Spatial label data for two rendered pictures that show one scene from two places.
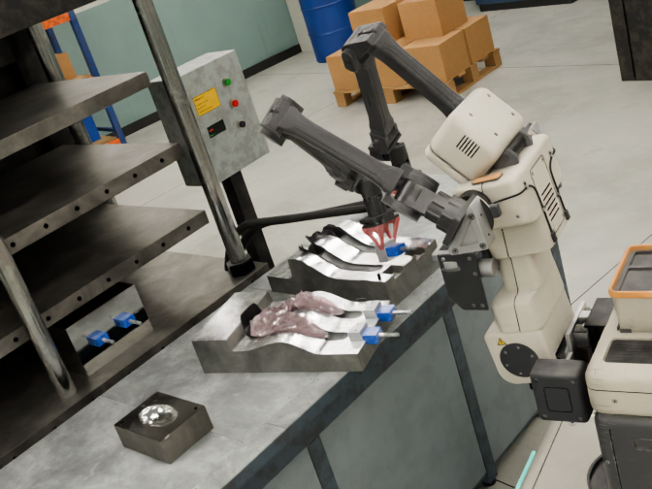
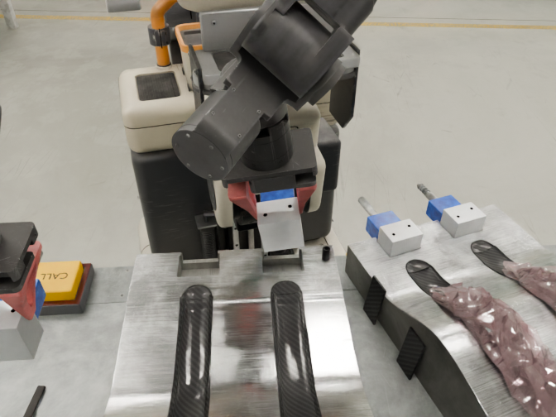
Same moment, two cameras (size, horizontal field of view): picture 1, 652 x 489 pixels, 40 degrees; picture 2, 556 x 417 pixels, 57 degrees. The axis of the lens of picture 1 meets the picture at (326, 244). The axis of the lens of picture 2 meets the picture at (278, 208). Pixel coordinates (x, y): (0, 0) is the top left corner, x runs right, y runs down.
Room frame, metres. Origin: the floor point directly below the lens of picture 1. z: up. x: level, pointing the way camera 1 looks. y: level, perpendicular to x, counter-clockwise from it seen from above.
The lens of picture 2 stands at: (2.70, 0.13, 1.36)
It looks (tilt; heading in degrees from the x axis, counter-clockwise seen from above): 39 degrees down; 218
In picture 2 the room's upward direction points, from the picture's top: straight up
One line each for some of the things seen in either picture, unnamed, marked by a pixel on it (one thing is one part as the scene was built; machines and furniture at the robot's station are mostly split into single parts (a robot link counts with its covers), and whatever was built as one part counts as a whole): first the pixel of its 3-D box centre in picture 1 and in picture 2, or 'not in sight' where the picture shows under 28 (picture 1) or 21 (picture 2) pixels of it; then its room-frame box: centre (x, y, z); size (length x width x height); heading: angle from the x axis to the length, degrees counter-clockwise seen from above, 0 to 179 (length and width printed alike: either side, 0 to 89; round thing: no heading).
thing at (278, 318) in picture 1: (291, 314); (552, 330); (2.23, 0.15, 0.90); 0.26 x 0.18 x 0.08; 59
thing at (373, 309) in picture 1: (389, 312); (381, 223); (2.14, -0.11, 0.85); 0.13 x 0.05 x 0.05; 59
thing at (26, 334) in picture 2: not in sight; (21, 294); (2.57, -0.32, 0.93); 0.13 x 0.05 x 0.05; 42
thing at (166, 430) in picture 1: (163, 426); not in sight; (1.98, 0.53, 0.83); 0.20 x 0.15 x 0.07; 42
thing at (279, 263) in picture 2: (394, 275); (282, 269); (2.32, -0.16, 0.87); 0.05 x 0.05 x 0.04; 42
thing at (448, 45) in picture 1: (407, 44); not in sight; (7.48, -1.17, 0.37); 1.20 x 0.82 x 0.74; 42
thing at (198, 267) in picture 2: (415, 256); (200, 273); (2.39, -0.24, 0.87); 0.05 x 0.05 x 0.04; 42
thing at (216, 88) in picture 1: (257, 248); not in sight; (3.19, 0.26, 0.73); 0.30 x 0.22 x 1.47; 132
